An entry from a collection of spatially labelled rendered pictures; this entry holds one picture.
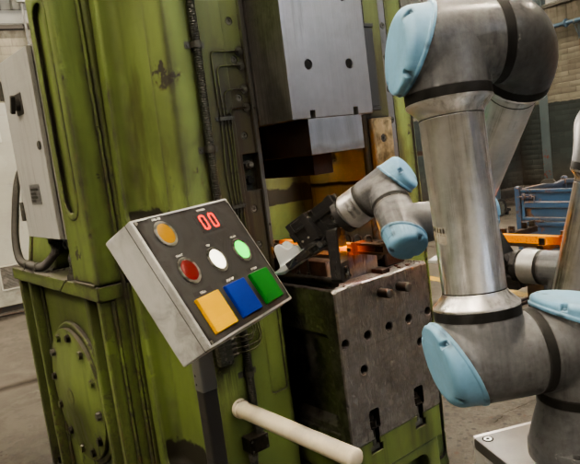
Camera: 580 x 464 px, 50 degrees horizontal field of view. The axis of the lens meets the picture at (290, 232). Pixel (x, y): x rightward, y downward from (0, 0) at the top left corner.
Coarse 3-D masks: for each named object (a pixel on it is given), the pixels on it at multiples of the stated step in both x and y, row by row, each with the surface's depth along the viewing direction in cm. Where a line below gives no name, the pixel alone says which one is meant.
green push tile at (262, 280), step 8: (256, 272) 135; (264, 272) 138; (256, 280) 133; (264, 280) 136; (272, 280) 138; (256, 288) 133; (264, 288) 134; (272, 288) 136; (280, 288) 139; (264, 296) 132; (272, 296) 134
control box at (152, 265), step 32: (128, 224) 115; (192, 224) 129; (224, 224) 138; (128, 256) 116; (160, 256) 116; (192, 256) 123; (224, 256) 130; (256, 256) 140; (160, 288) 114; (192, 288) 117; (160, 320) 116; (192, 320) 113; (256, 320) 127; (192, 352) 114
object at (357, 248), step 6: (282, 240) 200; (288, 240) 197; (360, 240) 176; (348, 246) 176; (354, 246) 173; (360, 246) 173; (366, 246) 171; (372, 246) 169; (378, 246) 167; (384, 246) 167; (354, 252) 173; (360, 252) 173; (366, 252) 171; (372, 252) 169; (378, 252) 168; (384, 252) 168
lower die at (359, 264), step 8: (320, 256) 176; (328, 256) 174; (352, 256) 174; (360, 256) 176; (368, 256) 179; (376, 256) 180; (304, 264) 175; (312, 264) 172; (320, 264) 170; (328, 264) 169; (352, 264) 174; (360, 264) 177; (368, 264) 179; (376, 264) 181; (304, 272) 176; (312, 272) 173; (320, 272) 170; (328, 272) 169; (352, 272) 175; (360, 272) 177; (368, 272) 179
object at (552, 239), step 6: (504, 234) 192; (510, 234) 191; (516, 234) 189; (522, 234) 188; (528, 234) 187; (510, 240) 189; (516, 240) 188; (522, 240) 186; (528, 240) 184; (534, 240) 183; (546, 240) 180; (552, 240) 178; (558, 240) 177
